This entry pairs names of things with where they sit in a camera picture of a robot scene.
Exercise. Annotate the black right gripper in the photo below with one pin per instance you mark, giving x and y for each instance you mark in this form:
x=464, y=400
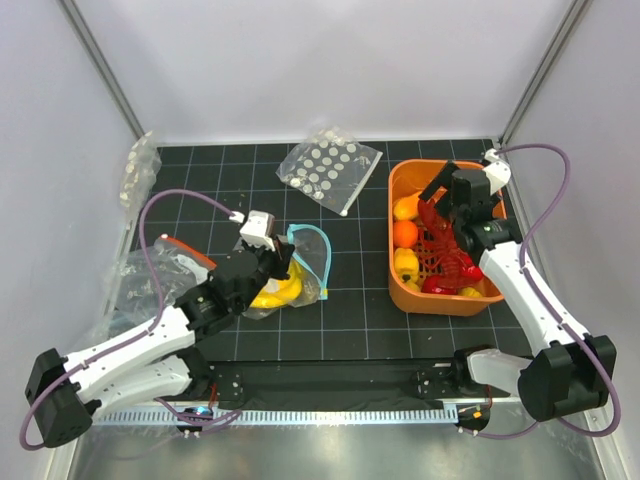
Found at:
x=445, y=178

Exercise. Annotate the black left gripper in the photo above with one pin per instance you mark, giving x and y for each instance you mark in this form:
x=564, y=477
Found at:
x=280, y=257

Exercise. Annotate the yellow toy mango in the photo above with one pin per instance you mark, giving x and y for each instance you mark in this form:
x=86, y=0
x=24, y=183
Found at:
x=406, y=208

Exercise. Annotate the yellow toy banana bunch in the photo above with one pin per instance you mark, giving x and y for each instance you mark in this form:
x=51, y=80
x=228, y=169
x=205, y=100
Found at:
x=278, y=293

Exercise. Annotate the red toy lobster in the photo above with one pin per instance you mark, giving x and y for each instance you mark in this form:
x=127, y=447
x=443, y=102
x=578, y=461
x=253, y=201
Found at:
x=449, y=270

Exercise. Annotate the toy orange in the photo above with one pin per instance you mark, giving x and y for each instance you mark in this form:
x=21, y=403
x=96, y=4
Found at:
x=405, y=234

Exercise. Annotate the clear blue-zip bag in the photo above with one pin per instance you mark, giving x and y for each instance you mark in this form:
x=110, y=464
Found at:
x=313, y=254

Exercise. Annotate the yellow toy bell pepper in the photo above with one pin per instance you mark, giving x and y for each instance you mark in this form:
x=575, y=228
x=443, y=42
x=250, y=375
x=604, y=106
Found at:
x=406, y=264

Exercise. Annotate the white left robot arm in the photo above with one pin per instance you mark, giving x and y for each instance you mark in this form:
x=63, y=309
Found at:
x=156, y=359

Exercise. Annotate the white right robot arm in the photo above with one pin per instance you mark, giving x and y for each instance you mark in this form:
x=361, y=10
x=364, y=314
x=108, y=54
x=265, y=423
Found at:
x=570, y=370

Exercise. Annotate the clear red-zip bag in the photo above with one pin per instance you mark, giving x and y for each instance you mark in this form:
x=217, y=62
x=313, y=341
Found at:
x=178, y=267

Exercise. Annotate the clear polka dot bag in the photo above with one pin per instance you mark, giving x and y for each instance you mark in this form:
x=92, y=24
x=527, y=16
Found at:
x=330, y=167

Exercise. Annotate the orange plastic bin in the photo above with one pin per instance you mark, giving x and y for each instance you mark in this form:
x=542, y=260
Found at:
x=405, y=179

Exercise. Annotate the yellow toy lemon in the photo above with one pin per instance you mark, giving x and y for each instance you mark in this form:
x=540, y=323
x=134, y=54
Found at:
x=470, y=292

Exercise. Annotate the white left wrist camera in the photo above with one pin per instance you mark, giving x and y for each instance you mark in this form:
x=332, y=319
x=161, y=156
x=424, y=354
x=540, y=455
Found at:
x=257, y=231

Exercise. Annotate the clear dotted bag at wall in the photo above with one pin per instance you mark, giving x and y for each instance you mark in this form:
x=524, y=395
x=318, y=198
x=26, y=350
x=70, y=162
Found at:
x=140, y=174

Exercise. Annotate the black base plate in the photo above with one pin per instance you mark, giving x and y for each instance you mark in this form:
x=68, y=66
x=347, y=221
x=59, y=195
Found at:
x=336, y=385

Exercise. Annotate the white slotted cable duct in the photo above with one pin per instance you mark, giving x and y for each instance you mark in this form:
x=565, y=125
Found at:
x=159, y=416

